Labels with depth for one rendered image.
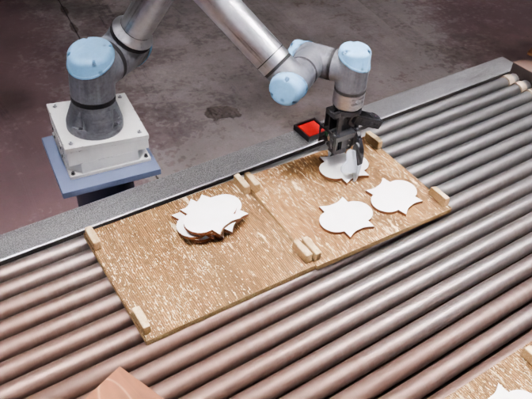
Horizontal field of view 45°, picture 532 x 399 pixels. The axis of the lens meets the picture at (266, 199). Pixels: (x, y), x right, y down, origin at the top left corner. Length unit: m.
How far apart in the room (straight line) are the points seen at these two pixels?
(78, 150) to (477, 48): 3.31
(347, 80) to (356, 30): 3.05
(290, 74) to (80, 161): 0.66
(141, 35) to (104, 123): 0.25
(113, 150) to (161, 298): 0.54
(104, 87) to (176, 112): 1.91
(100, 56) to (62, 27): 2.89
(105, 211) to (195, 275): 0.32
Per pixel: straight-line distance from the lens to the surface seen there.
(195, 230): 1.44
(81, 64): 1.67
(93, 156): 1.77
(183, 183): 1.67
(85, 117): 1.74
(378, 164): 1.75
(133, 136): 1.77
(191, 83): 3.84
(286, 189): 1.63
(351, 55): 1.48
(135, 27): 1.72
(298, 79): 1.40
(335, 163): 1.71
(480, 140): 1.97
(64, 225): 1.60
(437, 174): 1.79
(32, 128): 3.59
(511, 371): 1.38
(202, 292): 1.38
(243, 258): 1.45
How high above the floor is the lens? 1.99
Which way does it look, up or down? 41 degrees down
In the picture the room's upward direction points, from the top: 3 degrees clockwise
